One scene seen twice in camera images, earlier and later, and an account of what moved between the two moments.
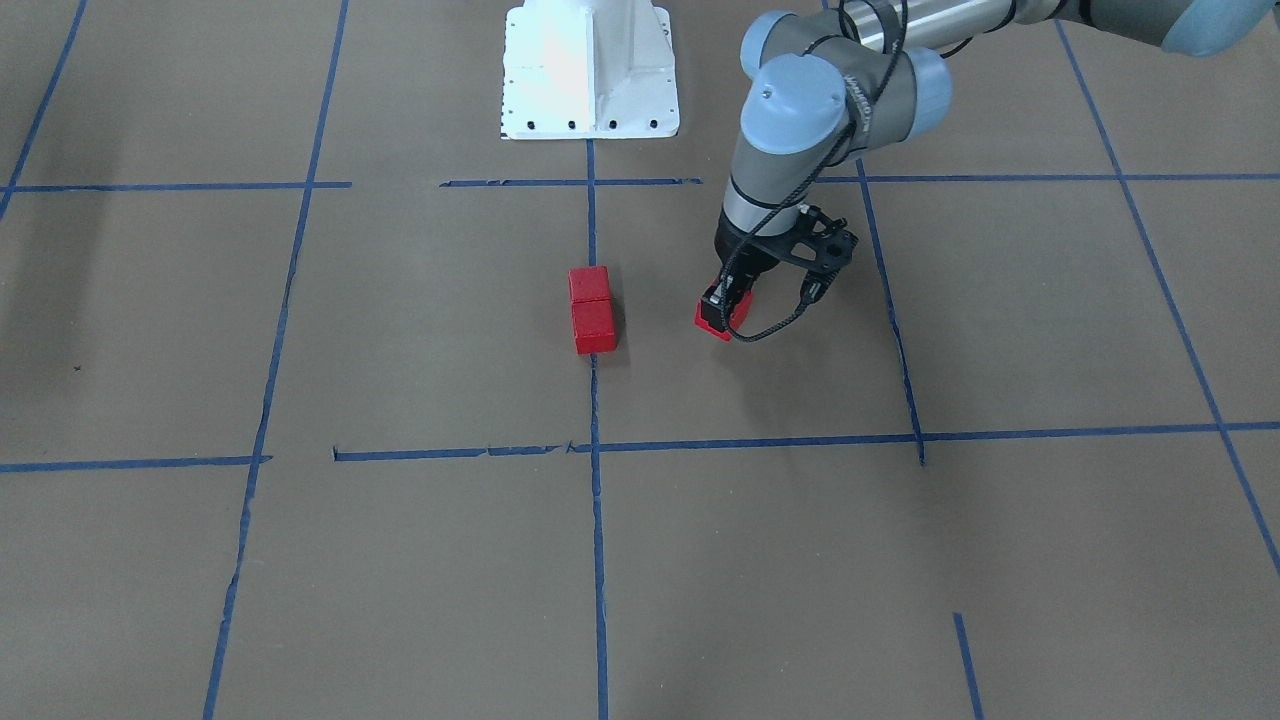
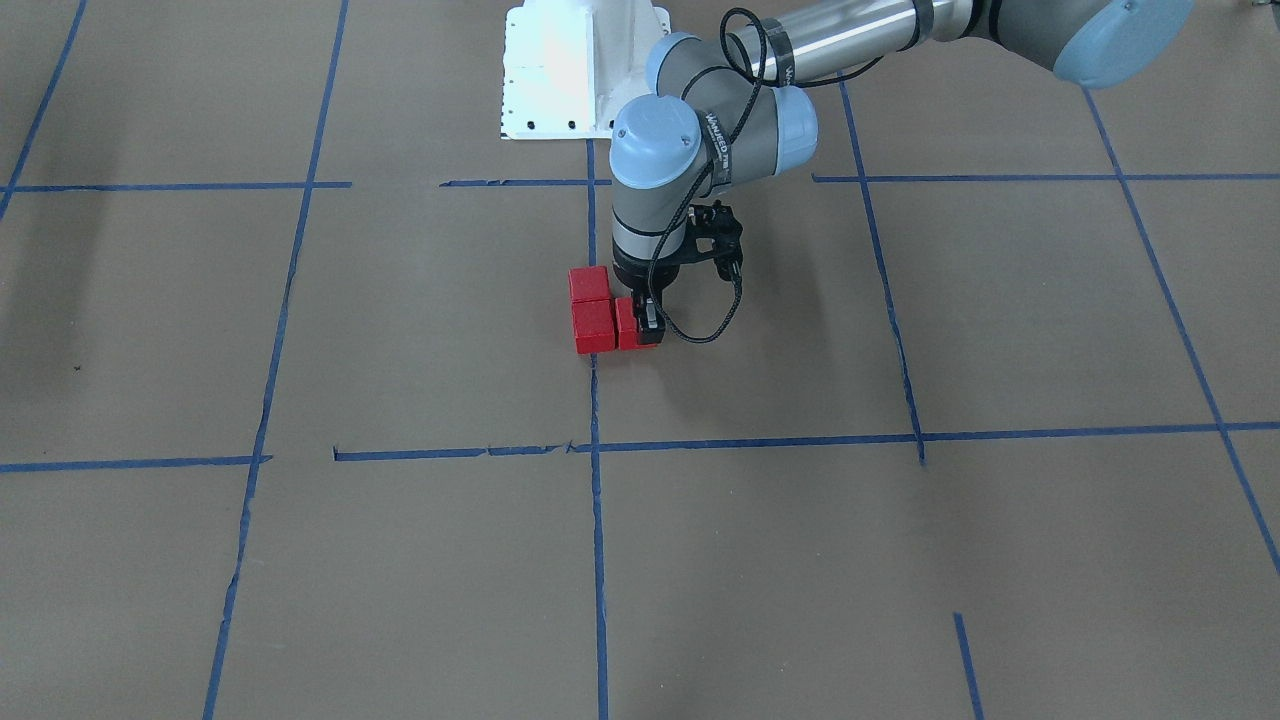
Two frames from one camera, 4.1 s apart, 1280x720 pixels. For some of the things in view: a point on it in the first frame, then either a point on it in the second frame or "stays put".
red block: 589,283 stays put
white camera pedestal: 588,69 stays put
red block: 594,326 stays put
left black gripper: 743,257 → 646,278
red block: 737,311 → 627,327
